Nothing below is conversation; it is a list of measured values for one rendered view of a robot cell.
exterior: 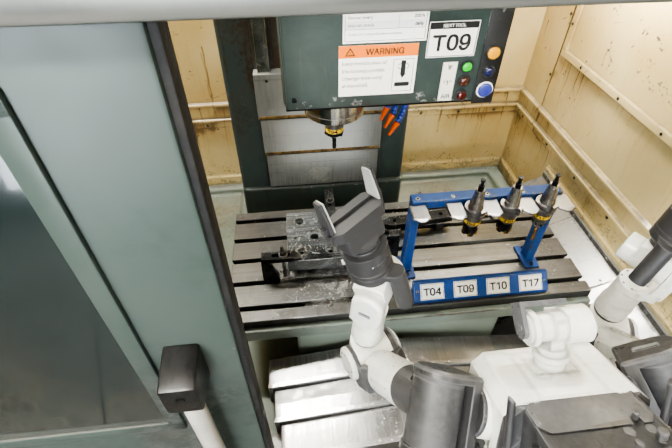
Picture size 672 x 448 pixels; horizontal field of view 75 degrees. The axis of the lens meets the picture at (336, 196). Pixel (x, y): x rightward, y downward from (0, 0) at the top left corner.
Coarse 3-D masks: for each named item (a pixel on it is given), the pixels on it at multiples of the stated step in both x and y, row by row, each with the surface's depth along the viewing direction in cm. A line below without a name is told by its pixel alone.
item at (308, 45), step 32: (288, 32) 80; (320, 32) 80; (480, 32) 84; (288, 64) 84; (320, 64) 84; (288, 96) 88; (320, 96) 89; (352, 96) 90; (384, 96) 90; (416, 96) 91
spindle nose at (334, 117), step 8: (312, 112) 108; (320, 112) 107; (328, 112) 106; (336, 112) 106; (344, 112) 106; (352, 112) 108; (360, 112) 110; (312, 120) 110; (320, 120) 109; (328, 120) 108; (336, 120) 108; (344, 120) 108; (352, 120) 109
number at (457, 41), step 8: (448, 32) 83; (456, 32) 83; (464, 32) 83; (472, 32) 83; (448, 40) 84; (456, 40) 84; (464, 40) 84; (472, 40) 84; (448, 48) 85; (456, 48) 85; (464, 48) 85
